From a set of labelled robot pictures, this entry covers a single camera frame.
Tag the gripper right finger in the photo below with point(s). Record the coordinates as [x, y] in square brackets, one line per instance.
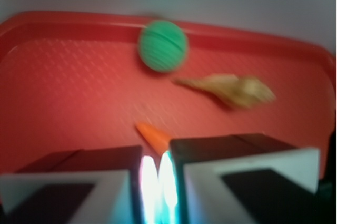
[243, 178]

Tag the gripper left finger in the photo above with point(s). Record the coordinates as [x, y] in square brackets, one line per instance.
[79, 186]

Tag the green dimpled ball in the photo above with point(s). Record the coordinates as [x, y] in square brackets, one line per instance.
[163, 46]

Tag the orange toy carrot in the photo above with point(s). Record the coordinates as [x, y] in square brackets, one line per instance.
[156, 138]

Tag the tan spiral seashell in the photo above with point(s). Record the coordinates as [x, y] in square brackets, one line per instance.
[236, 91]

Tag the red plastic tray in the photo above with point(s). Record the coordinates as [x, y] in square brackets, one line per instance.
[75, 81]

